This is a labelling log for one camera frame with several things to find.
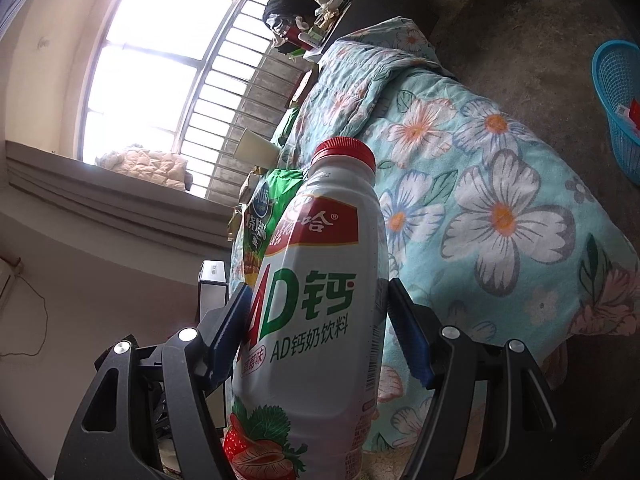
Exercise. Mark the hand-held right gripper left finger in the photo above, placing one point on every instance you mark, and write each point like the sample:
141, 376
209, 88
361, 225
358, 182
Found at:
225, 340

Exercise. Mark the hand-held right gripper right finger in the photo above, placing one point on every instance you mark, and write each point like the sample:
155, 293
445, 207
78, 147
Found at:
415, 340

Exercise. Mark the white red-capped drink bottle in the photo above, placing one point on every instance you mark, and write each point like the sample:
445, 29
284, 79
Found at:
320, 360

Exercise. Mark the blue plastic mesh basket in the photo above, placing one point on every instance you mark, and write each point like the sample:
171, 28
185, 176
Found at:
615, 90

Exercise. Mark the green snack bag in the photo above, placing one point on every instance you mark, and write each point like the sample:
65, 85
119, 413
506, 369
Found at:
265, 210

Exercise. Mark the floral teal blanket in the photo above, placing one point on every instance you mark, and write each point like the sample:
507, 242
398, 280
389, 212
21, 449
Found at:
500, 210

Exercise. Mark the beige quilted coat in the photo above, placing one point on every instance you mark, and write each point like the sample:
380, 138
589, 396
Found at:
145, 165

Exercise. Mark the small green packet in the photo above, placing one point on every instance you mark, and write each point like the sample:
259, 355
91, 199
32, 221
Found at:
287, 125

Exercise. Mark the metal window grille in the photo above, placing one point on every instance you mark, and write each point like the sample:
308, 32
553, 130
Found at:
235, 110

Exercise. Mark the black bag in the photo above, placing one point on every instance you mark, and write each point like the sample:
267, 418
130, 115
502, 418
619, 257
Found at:
287, 10

